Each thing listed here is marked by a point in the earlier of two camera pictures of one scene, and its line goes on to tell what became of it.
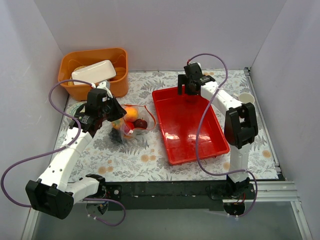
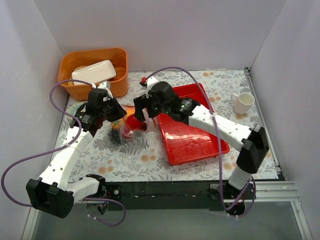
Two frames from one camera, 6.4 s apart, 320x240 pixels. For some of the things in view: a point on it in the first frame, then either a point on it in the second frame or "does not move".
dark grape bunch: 115,135 does not move
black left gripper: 115,113 does not move
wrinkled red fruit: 130,125 to 126,129
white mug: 245,97 does not move
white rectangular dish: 94,73 does not move
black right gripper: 185,85 to 141,104
